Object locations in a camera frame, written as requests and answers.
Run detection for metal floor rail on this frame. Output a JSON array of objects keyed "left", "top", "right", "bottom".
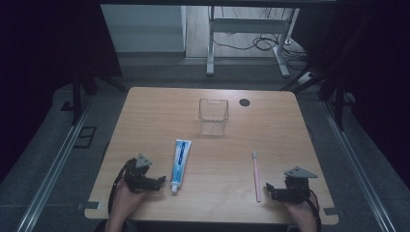
[
  {"left": 15, "top": 96, "right": 95, "bottom": 232},
  {"left": 319, "top": 100, "right": 396, "bottom": 232}
]

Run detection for blue and white toothpaste tube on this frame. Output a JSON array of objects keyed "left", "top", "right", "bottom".
[{"left": 169, "top": 138, "right": 192, "bottom": 195}]

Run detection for pink toothbrush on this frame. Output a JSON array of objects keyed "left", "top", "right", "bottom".
[{"left": 251, "top": 150, "right": 262, "bottom": 203}]

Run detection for white power strip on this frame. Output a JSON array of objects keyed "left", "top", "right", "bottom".
[{"left": 297, "top": 71, "right": 315, "bottom": 86}]

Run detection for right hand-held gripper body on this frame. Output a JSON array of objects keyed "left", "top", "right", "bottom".
[{"left": 274, "top": 166, "right": 319, "bottom": 204}]

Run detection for dark curtain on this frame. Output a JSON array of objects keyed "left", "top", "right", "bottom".
[
  {"left": 0, "top": 0, "right": 124, "bottom": 183},
  {"left": 291, "top": 0, "right": 410, "bottom": 189}
]

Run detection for clear plastic cup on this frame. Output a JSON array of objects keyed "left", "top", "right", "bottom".
[{"left": 197, "top": 98, "right": 230, "bottom": 137}]

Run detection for white metal desk frame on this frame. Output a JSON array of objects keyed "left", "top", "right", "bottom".
[{"left": 206, "top": 5, "right": 300, "bottom": 78}]

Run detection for black metal stand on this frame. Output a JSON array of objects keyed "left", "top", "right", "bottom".
[
  {"left": 279, "top": 62, "right": 348, "bottom": 131},
  {"left": 71, "top": 66, "right": 130, "bottom": 127}
]

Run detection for person's right hand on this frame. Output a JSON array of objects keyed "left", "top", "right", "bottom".
[{"left": 284, "top": 199, "right": 318, "bottom": 224}]

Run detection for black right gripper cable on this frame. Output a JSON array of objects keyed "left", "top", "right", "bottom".
[{"left": 303, "top": 188, "right": 323, "bottom": 232}]

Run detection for black floor cables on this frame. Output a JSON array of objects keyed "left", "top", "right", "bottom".
[{"left": 212, "top": 7, "right": 311, "bottom": 72}]

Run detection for person's left hand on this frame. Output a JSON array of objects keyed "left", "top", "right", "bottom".
[{"left": 110, "top": 178, "right": 147, "bottom": 217}]

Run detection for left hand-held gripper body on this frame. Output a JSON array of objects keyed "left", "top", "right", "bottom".
[{"left": 124, "top": 154, "right": 162, "bottom": 194}]

